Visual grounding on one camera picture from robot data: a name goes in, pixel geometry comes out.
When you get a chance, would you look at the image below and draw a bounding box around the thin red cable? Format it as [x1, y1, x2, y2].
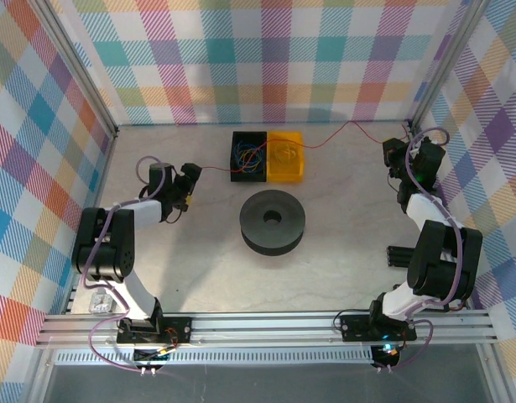
[200, 120, 412, 173]

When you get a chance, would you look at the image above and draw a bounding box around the black cable spool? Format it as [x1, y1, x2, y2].
[239, 190, 307, 256]

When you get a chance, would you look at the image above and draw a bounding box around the black plastic bin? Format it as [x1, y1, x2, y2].
[229, 130, 269, 183]

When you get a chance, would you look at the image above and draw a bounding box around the black ribbed block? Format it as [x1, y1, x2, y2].
[385, 244, 419, 269]

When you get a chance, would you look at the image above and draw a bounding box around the yellow plastic bin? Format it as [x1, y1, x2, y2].
[265, 130, 305, 185]

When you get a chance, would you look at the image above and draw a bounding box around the small silver metal piece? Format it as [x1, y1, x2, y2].
[89, 293, 114, 314]

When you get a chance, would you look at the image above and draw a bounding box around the black controller board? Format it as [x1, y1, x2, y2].
[133, 346, 174, 365]
[369, 342, 404, 367]

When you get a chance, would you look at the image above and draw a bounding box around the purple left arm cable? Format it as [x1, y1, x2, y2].
[81, 155, 177, 377]

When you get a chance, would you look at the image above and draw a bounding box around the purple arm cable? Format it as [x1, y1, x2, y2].
[81, 155, 177, 377]
[373, 127, 466, 374]

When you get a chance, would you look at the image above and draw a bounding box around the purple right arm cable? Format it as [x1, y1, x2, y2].
[373, 127, 466, 374]

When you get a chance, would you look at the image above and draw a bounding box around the blue and yellow cable bundle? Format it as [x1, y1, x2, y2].
[233, 140, 265, 173]

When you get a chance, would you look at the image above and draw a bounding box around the aluminium frame post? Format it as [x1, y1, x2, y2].
[33, 0, 119, 139]
[407, 0, 493, 133]

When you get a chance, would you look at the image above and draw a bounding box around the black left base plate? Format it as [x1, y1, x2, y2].
[116, 315, 194, 344]

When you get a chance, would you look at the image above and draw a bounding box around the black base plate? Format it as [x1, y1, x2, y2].
[116, 315, 194, 344]
[339, 312, 419, 342]

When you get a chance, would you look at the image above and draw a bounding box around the aluminium mounting rail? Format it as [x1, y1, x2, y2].
[34, 309, 501, 350]

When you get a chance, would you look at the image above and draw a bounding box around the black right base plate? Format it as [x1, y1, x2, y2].
[339, 312, 419, 342]

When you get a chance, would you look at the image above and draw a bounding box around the slotted grey cable duct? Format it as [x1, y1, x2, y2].
[54, 346, 375, 367]

